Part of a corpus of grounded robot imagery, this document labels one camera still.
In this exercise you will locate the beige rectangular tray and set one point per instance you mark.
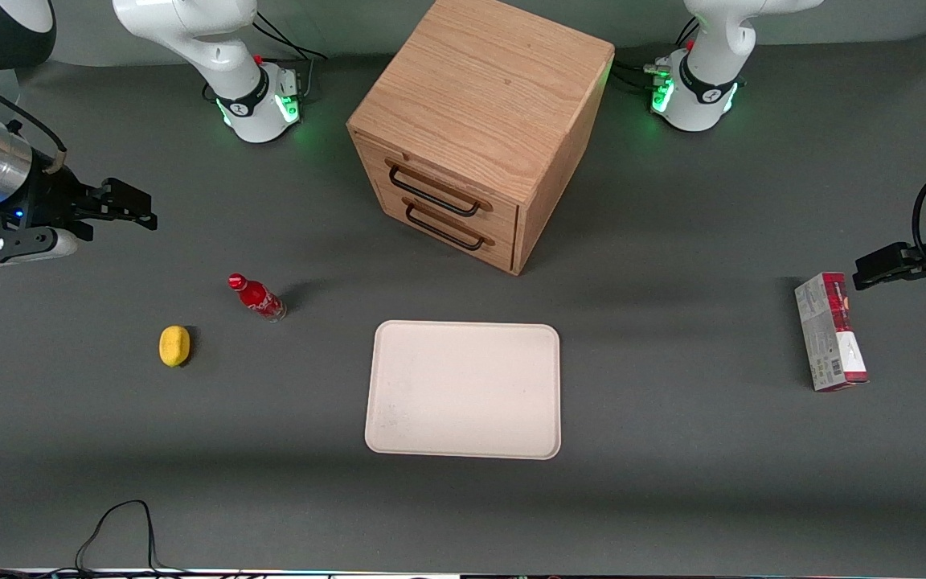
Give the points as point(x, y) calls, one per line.
point(463, 390)

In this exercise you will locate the red coke bottle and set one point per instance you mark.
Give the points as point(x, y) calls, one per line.
point(258, 298)

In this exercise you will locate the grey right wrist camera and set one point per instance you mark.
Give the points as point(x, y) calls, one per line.
point(21, 248)

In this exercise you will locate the wooden drawer cabinet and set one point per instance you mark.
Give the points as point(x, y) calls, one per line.
point(479, 88)

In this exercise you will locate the red and white carton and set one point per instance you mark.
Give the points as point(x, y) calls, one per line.
point(833, 338)

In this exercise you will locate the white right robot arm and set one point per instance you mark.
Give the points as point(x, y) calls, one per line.
point(214, 48)

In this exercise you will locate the yellow lemon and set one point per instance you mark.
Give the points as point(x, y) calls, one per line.
point(174, 346)

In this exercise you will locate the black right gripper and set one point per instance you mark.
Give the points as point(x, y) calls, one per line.
point(43, 203)

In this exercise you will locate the wooden drawer front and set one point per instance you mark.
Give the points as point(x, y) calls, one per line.
point(431, 173)
point(447, 241)

